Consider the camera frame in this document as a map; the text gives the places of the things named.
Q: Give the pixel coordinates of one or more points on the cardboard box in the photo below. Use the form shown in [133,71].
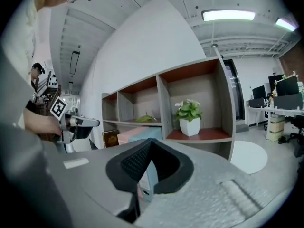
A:
[276,129]

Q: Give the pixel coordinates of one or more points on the black computer monitor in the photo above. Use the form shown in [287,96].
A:
[285,87]
[259,92]

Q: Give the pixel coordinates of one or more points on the white ceiling light panel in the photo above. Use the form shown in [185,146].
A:
[286,24]
[229,15]

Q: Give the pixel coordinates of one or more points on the person's cream shirt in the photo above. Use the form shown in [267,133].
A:
[26,32]

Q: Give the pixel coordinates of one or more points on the pink box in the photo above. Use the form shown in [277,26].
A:
[126,136]

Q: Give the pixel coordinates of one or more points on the black glass door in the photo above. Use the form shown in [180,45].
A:
[235,91]

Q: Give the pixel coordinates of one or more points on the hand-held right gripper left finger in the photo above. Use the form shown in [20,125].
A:
[114,172]

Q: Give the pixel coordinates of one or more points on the round white side table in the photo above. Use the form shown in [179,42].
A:
[249,157]

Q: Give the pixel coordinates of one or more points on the person's left hand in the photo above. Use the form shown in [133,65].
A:
[55,127]

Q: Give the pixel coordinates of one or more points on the green leaf sprig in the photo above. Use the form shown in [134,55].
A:
[145,119]

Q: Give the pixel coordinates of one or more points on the black office chair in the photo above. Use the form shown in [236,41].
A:
[297,132]

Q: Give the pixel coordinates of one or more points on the unlit black ceiling light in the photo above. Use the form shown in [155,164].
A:
[74,63]

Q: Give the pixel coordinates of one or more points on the brown book with gold print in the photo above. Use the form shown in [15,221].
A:
[110,139]

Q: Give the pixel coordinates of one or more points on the person's left forearm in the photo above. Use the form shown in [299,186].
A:
[35,122]

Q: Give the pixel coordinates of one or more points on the white office desk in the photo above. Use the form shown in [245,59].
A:
[273,110]

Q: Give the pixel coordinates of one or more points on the white potted flower plant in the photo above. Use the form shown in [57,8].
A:
[189,120]

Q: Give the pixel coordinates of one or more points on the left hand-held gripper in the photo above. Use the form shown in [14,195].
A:
[58,108]

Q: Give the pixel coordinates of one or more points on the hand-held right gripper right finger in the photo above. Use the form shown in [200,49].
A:
[183,170]

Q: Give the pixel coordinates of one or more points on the grey wooden shelf unit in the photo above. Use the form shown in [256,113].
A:
[197,84]

